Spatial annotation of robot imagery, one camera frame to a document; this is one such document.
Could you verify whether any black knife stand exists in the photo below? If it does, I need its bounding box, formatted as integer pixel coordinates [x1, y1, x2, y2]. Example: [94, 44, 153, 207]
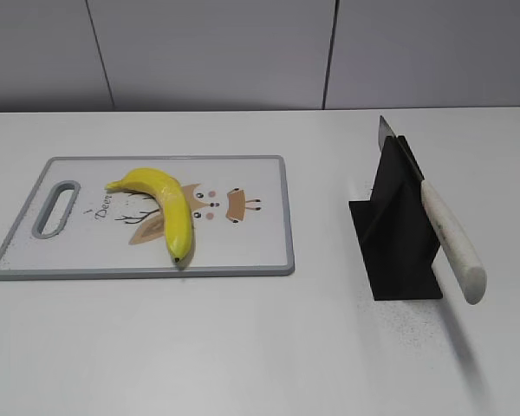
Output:
[348, 135, 443, 301]

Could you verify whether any white grey-rimmed cutting board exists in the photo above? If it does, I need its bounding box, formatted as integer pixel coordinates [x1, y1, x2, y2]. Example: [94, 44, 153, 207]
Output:
[0, 155, 295, 281]

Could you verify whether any white-handled kitchen knife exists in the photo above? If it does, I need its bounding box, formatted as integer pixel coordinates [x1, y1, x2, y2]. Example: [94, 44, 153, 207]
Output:
[378, 115, 487, 305]

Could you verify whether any yellow plastic banana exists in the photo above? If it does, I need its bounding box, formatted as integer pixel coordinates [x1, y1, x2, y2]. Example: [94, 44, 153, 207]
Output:
[105, 167, 193, 268]

